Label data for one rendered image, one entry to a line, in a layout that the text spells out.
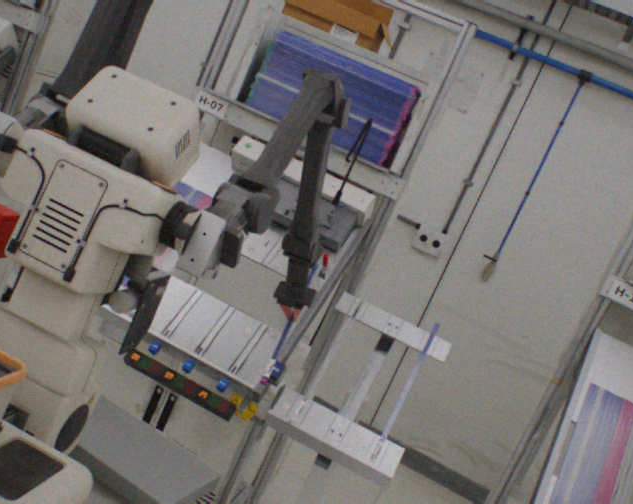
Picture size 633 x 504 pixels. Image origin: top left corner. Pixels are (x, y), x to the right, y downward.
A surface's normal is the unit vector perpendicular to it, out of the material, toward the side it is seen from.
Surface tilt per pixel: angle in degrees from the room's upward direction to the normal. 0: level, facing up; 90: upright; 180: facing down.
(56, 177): 82
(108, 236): 82
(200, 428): 90
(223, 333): 45
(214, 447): 90
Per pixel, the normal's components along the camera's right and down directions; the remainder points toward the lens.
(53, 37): 0.88, 0.43
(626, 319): -0.26, 0.06
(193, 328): 0.10, -0.60
